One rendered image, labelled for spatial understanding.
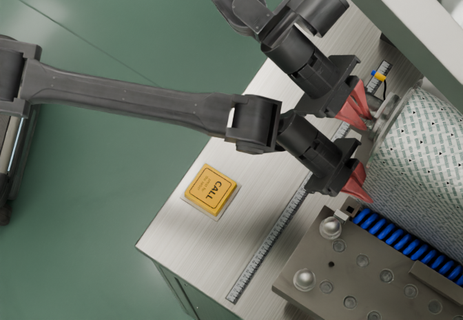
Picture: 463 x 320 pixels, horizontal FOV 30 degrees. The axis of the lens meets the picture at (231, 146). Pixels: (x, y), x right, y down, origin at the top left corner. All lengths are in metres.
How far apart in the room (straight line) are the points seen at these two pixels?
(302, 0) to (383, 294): 0.51
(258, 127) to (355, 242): 0.28
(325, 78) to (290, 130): 0.14
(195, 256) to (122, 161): 1.05
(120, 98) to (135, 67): 1.38
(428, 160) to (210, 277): 0.52
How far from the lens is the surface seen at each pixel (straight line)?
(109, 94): 1.29
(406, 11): 0.57
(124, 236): 2.51
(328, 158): 1.34
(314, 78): 1.19
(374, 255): 1.43
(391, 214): 1.42
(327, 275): 1.42
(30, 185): 2.60
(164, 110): 1.29
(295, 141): 1.32
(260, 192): 1.58
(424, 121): 1.20
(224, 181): 1.56
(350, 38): 1.69
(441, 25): 0.58
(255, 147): 1.29
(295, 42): 1.17
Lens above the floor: 2.43
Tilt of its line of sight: 72 degrees down
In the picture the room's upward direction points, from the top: 6 degrees counter-clockwise
